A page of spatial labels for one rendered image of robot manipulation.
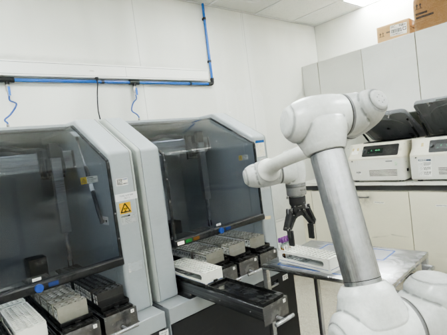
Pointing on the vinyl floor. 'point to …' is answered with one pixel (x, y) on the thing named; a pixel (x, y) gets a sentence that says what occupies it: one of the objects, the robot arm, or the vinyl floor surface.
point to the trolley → (394, 256)
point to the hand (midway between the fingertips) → (302, 239)
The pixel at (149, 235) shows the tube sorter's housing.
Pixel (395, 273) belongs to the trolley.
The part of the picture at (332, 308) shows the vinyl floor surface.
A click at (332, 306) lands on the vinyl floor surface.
